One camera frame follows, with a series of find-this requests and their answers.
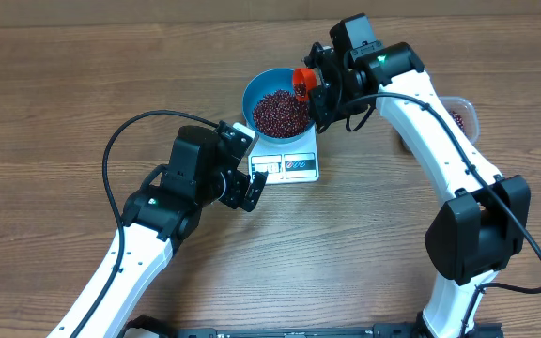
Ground teal plastic bowl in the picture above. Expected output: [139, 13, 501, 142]
[241, 69, 315, 135]

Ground clear plastic container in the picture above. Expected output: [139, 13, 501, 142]
[440, 96, 480, 144]

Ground white digital kitchen scale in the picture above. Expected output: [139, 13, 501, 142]
[248, 127, 320, 185]

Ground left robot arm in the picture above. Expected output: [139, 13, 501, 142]
[51, 122, 267, 337]

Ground red measuring scoop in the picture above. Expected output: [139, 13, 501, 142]
[292, 68, 318, 101]

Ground red adzuki beans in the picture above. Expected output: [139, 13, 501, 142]
[252, 90, 310, 138]

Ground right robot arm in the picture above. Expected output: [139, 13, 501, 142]
[304, 14, 531, 337]

